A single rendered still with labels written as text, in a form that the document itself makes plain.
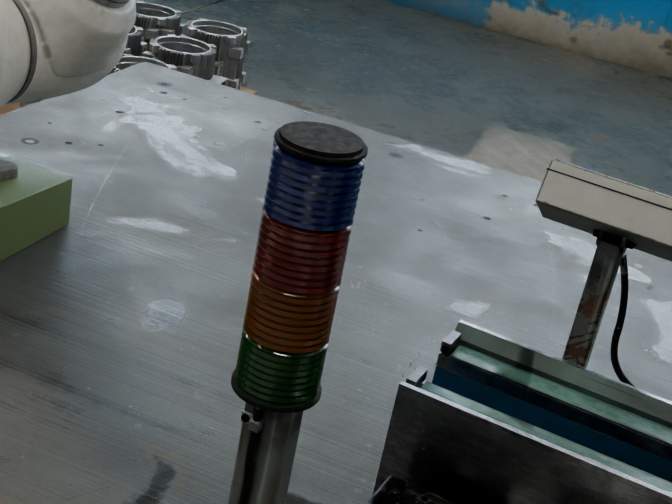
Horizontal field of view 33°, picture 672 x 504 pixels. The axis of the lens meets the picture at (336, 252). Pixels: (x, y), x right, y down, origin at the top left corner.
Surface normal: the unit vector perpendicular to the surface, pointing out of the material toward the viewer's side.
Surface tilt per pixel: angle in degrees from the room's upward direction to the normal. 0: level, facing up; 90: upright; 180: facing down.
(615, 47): 90
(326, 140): 0
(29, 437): 0
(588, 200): 58
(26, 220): 90
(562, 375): 45
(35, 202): 90
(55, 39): 94
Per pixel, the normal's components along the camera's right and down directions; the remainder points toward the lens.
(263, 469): -0.44, 0.31
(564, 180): -0.28, -0.21
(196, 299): 0.18, -0.89
